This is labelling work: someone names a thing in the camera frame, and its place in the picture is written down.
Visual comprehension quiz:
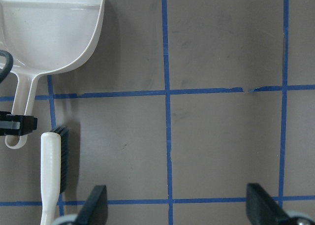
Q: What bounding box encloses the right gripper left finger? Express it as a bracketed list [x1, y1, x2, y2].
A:
[73, 185, 108, 225]

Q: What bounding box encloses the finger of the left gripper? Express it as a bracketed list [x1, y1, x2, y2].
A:
[0, 111, 37, 136]

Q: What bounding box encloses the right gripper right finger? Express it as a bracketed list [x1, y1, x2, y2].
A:
[246, 183, 290, 225]

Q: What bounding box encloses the white hand brush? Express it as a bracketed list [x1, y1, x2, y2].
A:
[40, 126, 68, 225]

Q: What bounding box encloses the white plastic dustpan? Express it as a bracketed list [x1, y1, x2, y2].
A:
[0, 0, 105, 149]

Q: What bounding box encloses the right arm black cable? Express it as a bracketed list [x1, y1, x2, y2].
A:
[0, 50, 14, 84]

